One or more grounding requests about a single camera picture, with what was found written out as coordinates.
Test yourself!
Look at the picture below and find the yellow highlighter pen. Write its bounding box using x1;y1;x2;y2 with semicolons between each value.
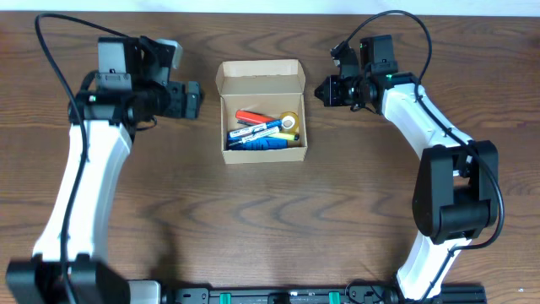
269;133;300;141

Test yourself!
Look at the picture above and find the blue plastic holder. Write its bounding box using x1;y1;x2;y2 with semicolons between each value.
228;137;288;150

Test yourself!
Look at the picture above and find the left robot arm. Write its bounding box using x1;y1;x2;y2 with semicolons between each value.
6;36;202;303

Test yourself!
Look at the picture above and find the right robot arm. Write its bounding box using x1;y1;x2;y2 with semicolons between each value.
315;35;505;303

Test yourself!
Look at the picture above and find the black whiteboard marker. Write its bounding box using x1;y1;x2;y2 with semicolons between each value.
228;127;280;147

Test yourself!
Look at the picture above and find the right black cable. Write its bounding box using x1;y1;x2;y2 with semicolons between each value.
330;9;506;303

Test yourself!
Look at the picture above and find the blue whiteboard marker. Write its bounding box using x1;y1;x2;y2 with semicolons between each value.
229;120;282;138

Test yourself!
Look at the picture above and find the open cardboard box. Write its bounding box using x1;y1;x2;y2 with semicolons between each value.
216;59;308;165

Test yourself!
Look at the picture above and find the yellow tape roll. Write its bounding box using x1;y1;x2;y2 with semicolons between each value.
279;111;300;133

